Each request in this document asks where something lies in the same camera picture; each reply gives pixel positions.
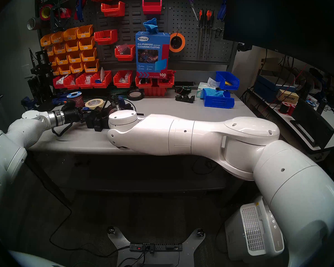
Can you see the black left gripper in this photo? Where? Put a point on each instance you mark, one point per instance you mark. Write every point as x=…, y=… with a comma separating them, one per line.
x=71, y=115

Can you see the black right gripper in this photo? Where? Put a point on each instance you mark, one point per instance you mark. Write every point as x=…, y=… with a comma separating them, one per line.
x=117, y=106

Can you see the blue bar clamp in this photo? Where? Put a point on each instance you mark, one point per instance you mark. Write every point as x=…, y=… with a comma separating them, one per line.
x=122, y=101

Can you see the black 3D printed piece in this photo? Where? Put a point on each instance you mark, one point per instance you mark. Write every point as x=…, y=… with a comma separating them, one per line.
x=103, y=123
x=91, y=120

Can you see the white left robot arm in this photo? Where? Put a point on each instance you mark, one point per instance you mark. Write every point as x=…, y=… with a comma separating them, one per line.
x=11, y=141

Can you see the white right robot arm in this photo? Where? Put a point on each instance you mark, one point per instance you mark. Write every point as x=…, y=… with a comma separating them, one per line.
x=211, y=138

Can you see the blue clamp on bench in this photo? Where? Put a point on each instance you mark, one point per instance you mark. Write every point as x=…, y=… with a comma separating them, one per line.
x=60, y=99

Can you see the small black printed part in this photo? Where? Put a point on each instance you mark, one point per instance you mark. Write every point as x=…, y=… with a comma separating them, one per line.
x=185, y=99

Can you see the black hanging clamp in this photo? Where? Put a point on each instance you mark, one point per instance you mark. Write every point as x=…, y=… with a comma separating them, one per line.
x=55, y=19

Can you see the blue spring clamp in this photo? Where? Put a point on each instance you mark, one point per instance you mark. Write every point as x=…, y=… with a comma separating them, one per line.
x=225, y=5
x=221, y=10

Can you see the beige masking tape roll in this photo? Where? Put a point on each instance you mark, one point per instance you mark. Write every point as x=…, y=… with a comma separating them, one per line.
x=94, y=108

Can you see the black tape roll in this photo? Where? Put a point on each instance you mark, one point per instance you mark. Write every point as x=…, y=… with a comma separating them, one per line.
x=130, y=99

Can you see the green cutting mat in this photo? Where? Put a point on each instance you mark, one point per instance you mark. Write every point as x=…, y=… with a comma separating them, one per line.
x=119, y=90

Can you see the upturned red bin stack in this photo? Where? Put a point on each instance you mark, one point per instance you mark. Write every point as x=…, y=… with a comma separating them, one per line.
x=155, y=91

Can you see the yellow storage bin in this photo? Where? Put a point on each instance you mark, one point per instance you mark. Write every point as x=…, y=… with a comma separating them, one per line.
x=89, y=55
x=85, y=32
x=91, y=66
x=46, y=41
x=77, y=68
x=59, y=49
x=53, y=60
x=72, y=46
x=57, y=38
x=86, y=44
x=56, y=71
x=64, y=70
x=75, y=57
x=62, y=59
x=50, y=51
x=70, y=35

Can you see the black equipment stand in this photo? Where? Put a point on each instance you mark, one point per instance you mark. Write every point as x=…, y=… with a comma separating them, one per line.
x=40, y=83

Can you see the blue bench vise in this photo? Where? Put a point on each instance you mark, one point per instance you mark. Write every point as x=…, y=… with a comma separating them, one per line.
x=28, y=102

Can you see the blue cleaning cloths box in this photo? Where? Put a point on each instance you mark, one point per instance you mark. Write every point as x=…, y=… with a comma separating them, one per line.
x=153, y=55

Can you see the small green circuit board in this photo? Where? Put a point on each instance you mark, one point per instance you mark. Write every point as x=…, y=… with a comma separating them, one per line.
x=187, y=88

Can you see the dark louvered bin panel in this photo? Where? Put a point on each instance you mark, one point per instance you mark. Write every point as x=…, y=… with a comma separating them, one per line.
x=133, y=21

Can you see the green tissue box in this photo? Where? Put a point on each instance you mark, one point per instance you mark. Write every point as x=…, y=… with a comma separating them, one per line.
x=201, y=88

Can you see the blue cloth in box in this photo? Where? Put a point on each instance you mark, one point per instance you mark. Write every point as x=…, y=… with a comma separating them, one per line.
x=150, y=26

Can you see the orange tape reel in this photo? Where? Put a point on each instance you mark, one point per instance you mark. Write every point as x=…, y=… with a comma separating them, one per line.
x=183, y=42

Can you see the blue cloth in bin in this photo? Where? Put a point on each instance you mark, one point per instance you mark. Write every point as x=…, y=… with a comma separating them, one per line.
x=215, y=93

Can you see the blue storage bin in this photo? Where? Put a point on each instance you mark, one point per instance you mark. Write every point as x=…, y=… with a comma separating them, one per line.
x=218, y=102
x=222, y=77

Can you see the red white hanging item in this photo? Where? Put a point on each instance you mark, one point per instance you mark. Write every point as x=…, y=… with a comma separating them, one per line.
x=64, y=12

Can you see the blue hanging hand tool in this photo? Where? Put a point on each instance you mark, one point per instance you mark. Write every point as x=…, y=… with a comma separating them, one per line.
x=79, y=7

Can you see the red and yellow tape roll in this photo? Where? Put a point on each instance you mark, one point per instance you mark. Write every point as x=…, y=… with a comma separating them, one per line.
x=46, y=12

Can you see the grey perforated pegboard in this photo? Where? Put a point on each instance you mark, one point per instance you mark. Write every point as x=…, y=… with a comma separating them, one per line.
x=181, y=16

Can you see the yellow item in bin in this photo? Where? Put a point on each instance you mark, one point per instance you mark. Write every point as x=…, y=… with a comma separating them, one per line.
x=228, y=82

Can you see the black caster knob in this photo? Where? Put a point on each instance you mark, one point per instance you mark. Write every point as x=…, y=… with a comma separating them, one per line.
x=110, y=229
x=200, y=232

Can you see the orange black screwdriver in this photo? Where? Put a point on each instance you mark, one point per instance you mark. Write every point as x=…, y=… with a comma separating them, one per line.
x=201, y=16
x=208, y=16
x=212, y=17

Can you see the metal peg hook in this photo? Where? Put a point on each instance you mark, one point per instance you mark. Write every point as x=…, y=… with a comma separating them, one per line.
x=218, y=32

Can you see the black power strip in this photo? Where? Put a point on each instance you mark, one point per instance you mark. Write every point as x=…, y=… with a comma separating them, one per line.
x=156, y=247

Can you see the dark blue equipment box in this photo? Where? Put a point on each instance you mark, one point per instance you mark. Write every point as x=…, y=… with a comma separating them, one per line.
x=267, y=85

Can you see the small cardboard box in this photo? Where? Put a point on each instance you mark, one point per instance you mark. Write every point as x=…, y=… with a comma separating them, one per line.
x=288, y=96

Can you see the large black monitor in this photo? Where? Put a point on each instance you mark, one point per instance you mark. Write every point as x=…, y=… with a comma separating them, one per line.
x=281, y=19

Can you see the white air purifier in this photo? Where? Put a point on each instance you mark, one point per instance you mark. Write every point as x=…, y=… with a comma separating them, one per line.
x=256, y=233

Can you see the black tilted screen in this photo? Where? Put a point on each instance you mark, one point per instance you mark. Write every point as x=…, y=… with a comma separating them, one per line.
x=311, y=121

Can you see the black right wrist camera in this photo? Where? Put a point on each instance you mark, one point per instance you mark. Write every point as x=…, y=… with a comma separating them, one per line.
x=114, y=98

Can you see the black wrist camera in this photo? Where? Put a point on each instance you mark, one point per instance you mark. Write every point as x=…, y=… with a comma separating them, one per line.
x=114, y=98
x=68, y=105

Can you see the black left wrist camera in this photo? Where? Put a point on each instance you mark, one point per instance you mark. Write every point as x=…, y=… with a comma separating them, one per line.
x=68, y=105

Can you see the white wall plate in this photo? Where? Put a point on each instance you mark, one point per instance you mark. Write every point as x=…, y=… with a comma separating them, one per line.
x=26, y=71

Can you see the grey duct tape roll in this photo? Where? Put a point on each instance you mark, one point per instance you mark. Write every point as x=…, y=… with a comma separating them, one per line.
x=36, y=22

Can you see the black monitor mount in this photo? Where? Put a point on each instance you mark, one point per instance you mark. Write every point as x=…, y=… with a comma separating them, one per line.
x=243, y=46

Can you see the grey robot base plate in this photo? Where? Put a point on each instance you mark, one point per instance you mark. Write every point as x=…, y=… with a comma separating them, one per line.
x=169, y=259

